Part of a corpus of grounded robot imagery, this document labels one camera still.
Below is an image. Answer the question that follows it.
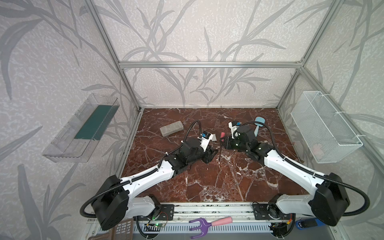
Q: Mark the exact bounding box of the pink handled screwdriver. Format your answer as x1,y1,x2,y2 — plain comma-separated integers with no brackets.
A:
218,132,226,162

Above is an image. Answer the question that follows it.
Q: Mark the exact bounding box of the white remote control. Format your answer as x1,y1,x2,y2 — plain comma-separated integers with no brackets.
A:
210,134,217,142

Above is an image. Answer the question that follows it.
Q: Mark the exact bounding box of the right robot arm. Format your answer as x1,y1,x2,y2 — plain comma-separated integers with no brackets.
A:
223,121,350,226

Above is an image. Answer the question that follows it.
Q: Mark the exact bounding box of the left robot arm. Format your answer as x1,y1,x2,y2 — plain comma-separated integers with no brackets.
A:
89,139,219,231

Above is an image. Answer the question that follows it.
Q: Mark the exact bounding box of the grey glasses case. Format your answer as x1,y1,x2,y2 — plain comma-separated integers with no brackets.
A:
160,121,184,137

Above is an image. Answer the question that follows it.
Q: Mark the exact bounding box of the purple pink garden fork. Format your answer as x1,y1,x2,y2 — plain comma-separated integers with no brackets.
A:
189,217,233,240

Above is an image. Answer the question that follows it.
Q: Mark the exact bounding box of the blue black device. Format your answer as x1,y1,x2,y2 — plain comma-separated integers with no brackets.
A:
296,219,325,230

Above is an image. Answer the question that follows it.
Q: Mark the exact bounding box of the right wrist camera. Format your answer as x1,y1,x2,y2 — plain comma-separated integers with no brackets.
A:
228,121,242,139

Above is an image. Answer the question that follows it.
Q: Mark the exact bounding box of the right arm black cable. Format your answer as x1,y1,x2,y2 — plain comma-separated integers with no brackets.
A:
233,120,371,217

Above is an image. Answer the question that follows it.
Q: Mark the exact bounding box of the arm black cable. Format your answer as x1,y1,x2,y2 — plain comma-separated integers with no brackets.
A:
79,120,202,219
233,120,371,217

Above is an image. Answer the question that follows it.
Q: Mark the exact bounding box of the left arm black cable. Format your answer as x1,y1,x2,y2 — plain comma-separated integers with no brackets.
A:
79,120,202,219

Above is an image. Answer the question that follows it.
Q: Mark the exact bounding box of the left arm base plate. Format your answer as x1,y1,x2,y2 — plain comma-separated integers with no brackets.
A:
137,204,175,221

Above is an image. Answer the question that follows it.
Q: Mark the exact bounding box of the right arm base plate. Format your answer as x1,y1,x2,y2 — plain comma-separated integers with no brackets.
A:
252,202,292,222

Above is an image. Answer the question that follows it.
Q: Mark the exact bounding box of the white wire mesh basket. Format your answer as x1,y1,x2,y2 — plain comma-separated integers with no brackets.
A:
291,91,363,164

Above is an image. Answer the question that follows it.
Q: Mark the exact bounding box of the clear acrylic wall shelf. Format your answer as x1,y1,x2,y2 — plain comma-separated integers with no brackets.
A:
42,94,120,163

